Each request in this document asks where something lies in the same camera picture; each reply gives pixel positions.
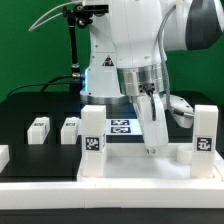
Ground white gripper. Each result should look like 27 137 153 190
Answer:
134 94 168 154

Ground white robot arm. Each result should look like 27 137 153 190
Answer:
81 0 224 153

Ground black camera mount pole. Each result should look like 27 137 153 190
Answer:
62 4 94 80

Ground white obstacle bar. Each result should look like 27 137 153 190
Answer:
0 180 224 210
0 145 10 173

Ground white cables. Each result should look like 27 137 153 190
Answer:
28 0 84 33

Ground black cable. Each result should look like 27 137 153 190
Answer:
6 74 86 99

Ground white left obstacle bar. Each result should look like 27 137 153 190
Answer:
0 145 10 173

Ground white front obstacle bar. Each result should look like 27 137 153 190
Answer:
0 180 224 210

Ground white desk top tray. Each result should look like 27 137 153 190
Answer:
77 143 223 183

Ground white marker tag plate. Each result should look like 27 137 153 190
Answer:
106 119 141 135

